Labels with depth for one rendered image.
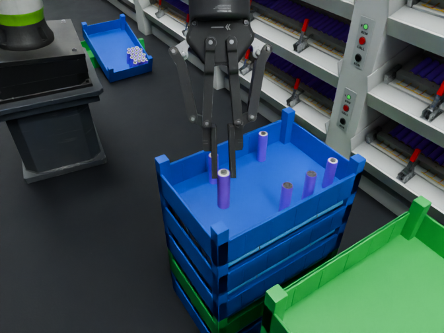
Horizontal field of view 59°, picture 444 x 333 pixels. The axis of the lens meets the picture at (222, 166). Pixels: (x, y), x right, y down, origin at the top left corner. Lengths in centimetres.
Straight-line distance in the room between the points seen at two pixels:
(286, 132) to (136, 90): 100
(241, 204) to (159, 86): 110
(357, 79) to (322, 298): 64
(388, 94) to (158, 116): 83
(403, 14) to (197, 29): 59
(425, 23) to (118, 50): 134
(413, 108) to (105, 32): 144
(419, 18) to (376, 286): 59
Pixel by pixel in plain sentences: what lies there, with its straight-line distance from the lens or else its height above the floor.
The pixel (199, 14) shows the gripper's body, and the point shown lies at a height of 66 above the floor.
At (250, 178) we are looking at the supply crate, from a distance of 74.
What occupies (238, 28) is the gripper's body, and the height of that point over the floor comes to 64.
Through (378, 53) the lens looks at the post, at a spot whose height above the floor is 43.
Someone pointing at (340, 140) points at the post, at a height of 15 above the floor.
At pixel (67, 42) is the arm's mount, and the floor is 38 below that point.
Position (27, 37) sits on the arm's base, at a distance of 117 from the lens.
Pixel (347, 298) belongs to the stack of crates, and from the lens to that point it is 60.
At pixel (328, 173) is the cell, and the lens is 71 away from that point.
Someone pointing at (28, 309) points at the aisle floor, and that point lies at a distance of 103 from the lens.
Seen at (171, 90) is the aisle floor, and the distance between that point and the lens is 167.
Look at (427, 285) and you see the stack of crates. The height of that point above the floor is 32.
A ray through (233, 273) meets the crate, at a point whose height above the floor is 28.
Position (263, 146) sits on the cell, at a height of 36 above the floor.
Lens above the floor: 82
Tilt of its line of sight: 40 degrees down
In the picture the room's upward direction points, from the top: straight up
